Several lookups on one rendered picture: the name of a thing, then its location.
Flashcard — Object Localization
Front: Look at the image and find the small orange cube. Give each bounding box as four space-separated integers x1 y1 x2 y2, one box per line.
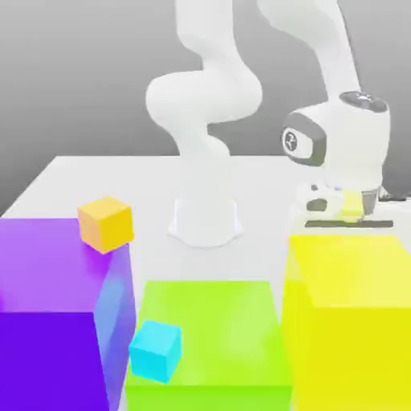
76 196 135 255

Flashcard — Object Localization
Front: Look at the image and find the large green box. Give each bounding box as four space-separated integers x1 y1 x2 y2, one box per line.
124 279 294 411

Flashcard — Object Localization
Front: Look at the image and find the large yellow box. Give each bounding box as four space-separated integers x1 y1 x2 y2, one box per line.
280 234 411 411

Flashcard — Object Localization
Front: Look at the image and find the large purple box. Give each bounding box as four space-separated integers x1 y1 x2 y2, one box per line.
0 218 137 411

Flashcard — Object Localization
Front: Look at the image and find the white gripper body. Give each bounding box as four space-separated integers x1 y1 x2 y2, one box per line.
303 214 395 238

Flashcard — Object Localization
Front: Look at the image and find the small cyan cube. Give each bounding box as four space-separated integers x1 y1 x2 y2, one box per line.
128 319 183 385

